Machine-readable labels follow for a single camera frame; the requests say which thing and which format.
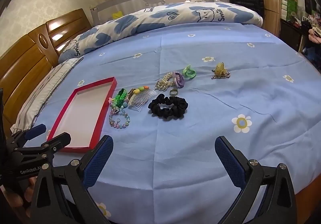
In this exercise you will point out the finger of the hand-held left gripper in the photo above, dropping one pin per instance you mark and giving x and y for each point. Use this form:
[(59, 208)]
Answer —
[(59, 140), (37, 129)]

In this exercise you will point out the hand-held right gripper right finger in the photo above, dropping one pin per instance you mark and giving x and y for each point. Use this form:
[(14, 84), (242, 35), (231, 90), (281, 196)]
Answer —
[(229, 161)]

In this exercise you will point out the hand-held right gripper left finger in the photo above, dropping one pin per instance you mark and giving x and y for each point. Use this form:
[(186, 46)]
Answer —
[(97, 161)]

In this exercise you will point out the red shallow tray box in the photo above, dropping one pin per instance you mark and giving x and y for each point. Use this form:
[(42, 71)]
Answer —
[(82, 113)]

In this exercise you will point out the brown metal hair clip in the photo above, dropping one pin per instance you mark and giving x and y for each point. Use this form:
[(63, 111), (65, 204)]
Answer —
[(130, 94)]

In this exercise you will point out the yellow hair claw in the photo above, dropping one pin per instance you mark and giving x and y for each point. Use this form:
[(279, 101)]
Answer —
[(220, 68)]

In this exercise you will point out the person's left hand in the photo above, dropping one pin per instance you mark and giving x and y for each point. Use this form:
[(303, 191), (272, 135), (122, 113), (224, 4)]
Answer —
[(17, 201)]

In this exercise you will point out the striped grey pillow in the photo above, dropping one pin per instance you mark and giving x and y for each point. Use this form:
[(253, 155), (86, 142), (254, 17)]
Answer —
[(42, 88)]

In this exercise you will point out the blue flowered bed sheet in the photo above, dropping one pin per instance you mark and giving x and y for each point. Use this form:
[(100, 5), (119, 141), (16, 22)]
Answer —
[(213, 103)]

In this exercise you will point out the wooden headboard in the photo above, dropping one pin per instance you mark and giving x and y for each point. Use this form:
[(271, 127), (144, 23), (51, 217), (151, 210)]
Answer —
[(22, 63)]

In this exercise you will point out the green beaded hair accessory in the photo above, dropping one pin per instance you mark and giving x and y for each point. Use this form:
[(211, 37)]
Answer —
[(120, 97)]

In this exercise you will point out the clear hair comb coloured beads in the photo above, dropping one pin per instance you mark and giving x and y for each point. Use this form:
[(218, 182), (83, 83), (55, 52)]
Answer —
[(141, 100)]

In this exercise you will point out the black scrunchie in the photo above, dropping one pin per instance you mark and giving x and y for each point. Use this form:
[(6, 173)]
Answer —
[(155, 107)]

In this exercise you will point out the yellow toy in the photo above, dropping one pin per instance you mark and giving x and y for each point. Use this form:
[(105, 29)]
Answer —
[(117, 15)]

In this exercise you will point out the dark cabinet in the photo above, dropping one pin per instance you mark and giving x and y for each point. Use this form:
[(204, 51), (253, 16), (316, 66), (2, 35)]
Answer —
[(291, 33)]

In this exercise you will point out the pink clothes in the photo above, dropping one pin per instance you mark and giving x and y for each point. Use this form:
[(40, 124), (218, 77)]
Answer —
[(315, 33)]

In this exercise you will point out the white duvet blue hearts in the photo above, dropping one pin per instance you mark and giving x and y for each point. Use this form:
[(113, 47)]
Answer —
[(175, 13)]

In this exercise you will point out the stack of green white boxes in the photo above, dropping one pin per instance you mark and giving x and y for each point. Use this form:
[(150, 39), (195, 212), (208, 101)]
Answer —
[(288, 7)]

